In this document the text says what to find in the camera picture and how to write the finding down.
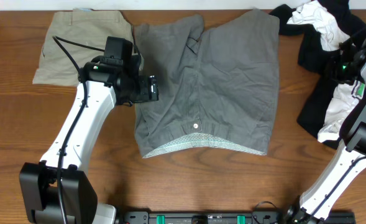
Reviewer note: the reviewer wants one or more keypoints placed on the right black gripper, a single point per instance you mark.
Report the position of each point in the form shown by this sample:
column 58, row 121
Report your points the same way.
column 331, row 67

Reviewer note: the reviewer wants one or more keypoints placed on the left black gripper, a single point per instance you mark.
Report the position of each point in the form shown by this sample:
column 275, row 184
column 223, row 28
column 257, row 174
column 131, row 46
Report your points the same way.
column 148, row 93

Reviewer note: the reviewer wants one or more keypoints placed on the grey shorts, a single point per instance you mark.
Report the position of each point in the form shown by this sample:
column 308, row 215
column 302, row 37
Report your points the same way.
column 217, row 87

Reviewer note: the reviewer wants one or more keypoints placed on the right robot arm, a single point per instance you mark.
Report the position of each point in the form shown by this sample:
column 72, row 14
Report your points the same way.
column 314, row 205

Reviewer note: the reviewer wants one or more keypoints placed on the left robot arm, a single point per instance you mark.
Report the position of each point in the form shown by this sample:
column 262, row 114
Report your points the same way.
column 57, row 189

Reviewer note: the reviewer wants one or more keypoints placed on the white shirt with green logo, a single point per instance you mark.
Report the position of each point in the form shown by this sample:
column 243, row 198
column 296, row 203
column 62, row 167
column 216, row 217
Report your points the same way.
column 325, row 25

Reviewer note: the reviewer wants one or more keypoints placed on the black garment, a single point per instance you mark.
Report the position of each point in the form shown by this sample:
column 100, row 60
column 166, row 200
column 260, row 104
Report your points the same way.
column 313, row 56

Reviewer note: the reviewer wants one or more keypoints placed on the folded khaki shorts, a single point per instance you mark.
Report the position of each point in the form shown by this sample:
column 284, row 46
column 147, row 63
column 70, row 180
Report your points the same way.
column 87, row 32

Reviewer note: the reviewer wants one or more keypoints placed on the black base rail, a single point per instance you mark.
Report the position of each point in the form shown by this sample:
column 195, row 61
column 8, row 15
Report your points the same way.
column 258, row 216

